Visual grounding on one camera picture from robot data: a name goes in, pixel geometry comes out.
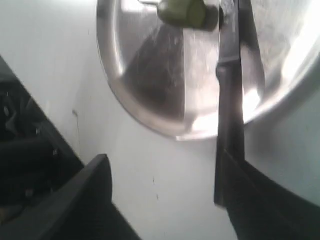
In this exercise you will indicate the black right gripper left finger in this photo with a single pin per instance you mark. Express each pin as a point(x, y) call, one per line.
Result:
point(80, 210)

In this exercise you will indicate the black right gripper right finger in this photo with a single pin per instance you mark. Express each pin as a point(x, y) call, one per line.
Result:
point(260, 209)

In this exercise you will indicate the black handled kitchen knife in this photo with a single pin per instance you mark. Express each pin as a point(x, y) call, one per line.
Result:
point(236, 27)

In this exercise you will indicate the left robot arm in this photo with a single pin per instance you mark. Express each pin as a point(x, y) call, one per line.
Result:
point(35, 160)

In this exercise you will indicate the round stainless steel plate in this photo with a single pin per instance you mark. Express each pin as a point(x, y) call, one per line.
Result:
point(165, 76)

